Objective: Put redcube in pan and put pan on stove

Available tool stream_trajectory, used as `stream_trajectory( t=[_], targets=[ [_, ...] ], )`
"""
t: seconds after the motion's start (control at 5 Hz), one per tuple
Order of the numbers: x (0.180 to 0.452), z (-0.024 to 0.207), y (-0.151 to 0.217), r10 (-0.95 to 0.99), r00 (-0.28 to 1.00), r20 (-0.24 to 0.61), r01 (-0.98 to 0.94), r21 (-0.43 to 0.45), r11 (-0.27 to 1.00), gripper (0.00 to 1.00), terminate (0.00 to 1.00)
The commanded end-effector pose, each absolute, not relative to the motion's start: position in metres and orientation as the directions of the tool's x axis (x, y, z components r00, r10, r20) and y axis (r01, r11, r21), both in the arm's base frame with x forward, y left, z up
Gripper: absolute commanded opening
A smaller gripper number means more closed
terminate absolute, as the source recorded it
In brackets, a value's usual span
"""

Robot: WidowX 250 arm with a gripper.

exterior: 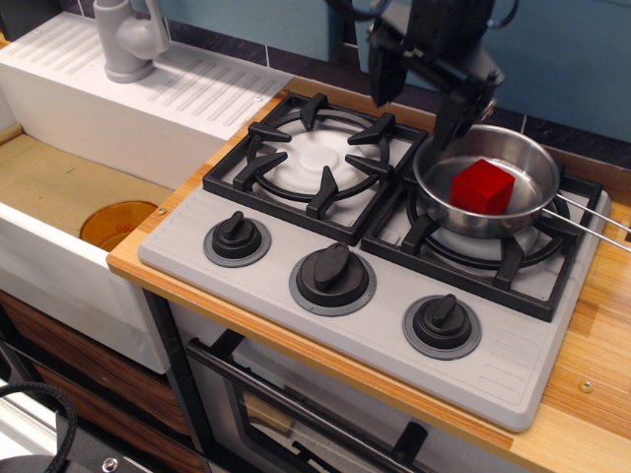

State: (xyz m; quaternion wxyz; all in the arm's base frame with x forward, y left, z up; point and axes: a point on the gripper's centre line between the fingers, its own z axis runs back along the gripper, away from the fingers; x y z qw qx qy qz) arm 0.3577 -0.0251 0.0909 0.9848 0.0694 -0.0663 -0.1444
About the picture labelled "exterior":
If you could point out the stainless steel pan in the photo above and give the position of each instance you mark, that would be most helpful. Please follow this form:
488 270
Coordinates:
537 184

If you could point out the grey toy stove top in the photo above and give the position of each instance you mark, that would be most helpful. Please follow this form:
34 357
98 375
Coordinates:
502 380

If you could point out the black right burner grate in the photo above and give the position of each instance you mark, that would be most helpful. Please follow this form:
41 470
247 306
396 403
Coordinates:
531 272

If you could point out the wooden drawer fronts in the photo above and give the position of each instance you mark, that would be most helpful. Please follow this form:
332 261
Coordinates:
114 396

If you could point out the black left burner grate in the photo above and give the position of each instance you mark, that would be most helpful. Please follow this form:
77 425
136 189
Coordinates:
310 168

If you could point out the black oven door handle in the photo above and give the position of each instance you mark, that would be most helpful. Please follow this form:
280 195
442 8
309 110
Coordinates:
219 359

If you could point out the black burner grate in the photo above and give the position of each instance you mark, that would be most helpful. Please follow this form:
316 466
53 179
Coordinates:
531 272
310 168

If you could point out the right black stove knob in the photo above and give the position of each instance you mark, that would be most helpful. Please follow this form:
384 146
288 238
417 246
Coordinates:
442 327

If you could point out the red wooden cube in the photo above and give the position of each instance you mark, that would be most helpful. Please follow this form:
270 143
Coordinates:
482 188

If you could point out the left black stove knob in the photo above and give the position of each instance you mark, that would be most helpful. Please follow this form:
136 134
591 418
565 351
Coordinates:
237 242

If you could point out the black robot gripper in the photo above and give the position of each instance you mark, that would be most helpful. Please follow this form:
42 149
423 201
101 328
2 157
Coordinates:
440 42

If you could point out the grey toy faucet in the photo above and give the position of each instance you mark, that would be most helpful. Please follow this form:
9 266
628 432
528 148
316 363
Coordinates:
130 45

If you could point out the oven door with window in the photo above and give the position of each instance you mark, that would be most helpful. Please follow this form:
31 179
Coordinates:
283 416

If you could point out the black stove knob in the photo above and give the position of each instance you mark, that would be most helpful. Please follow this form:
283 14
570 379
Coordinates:
442 327
334 281
237 242

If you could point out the middle black stove knob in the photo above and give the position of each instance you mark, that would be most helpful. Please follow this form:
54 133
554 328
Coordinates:
334 281

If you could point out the white toy sink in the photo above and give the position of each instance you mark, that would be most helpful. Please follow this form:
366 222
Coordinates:
72 142

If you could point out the orange translucent plate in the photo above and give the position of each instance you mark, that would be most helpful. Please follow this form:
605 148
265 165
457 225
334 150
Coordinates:
110 225

